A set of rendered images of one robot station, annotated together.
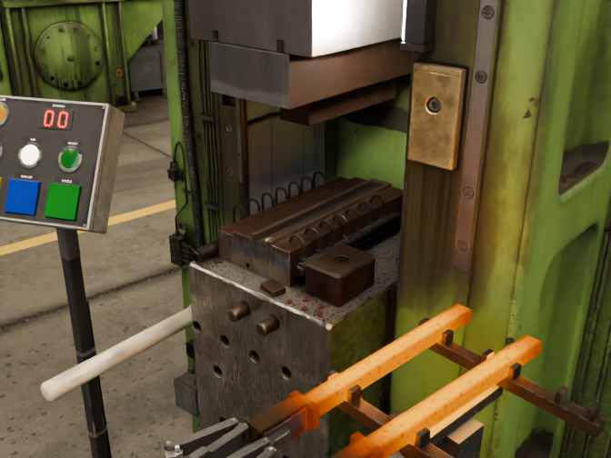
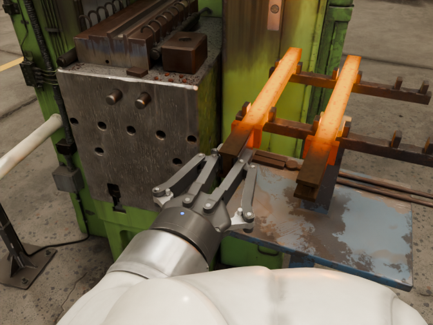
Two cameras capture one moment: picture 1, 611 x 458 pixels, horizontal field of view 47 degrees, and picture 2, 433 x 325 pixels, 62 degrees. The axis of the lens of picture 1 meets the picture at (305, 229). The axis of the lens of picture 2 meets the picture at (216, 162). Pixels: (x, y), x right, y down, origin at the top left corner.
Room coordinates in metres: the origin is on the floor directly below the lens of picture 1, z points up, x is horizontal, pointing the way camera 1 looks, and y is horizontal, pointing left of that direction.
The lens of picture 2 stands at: (0.35, 0.24, 1.29)
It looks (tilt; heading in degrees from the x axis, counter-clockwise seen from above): 37 degrees down; 335
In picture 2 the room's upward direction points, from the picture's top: straight up
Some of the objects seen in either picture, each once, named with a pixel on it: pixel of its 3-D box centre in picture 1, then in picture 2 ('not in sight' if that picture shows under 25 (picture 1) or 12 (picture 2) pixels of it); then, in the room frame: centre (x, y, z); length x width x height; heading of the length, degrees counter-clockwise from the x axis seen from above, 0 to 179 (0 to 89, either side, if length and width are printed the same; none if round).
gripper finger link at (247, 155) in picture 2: (278, 445); (250, 164); (0.69, 0.03, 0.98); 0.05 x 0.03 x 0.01; 134
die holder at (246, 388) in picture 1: (337, 330); (170, 106); (1.40, -0.08, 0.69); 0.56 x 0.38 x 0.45; 140
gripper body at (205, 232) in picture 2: not in sight; (191, 225); (0.62, 0.15, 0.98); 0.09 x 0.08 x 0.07; 134
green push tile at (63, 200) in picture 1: (64, 202); not in sight; (1.42, 0.53, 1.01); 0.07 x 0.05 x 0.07; 75
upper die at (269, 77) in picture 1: (320, 57); not in sight; (1.43, -0.03, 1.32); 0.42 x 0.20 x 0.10; 140
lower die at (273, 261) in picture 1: (318, 221); (144, 24); (1.43, -0.03, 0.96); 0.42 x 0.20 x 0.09; 140
